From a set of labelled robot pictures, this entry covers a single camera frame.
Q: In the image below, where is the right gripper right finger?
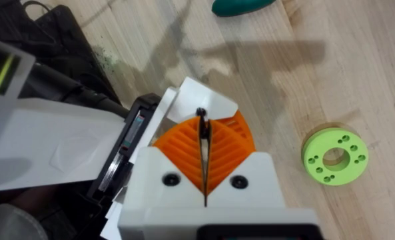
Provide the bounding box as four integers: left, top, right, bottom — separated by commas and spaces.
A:
204, 115, 286, 209

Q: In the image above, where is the green disc with holes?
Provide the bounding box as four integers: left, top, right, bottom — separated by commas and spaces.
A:
301, 127, 370, 187

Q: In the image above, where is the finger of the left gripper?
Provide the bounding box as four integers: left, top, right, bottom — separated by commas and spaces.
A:
166, 76, 256, 153

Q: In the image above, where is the thick black cable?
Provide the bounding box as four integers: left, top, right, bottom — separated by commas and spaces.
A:
25, 62, 130, 119

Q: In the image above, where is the left wrist upright plate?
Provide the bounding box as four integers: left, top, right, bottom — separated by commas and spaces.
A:
0, 35, 37, 98

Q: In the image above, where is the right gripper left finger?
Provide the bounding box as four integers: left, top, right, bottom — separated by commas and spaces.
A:
121, 107, 207, 214

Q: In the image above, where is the blue electric screwdriver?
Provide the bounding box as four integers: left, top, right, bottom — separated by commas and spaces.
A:
211, 0, 277, 18

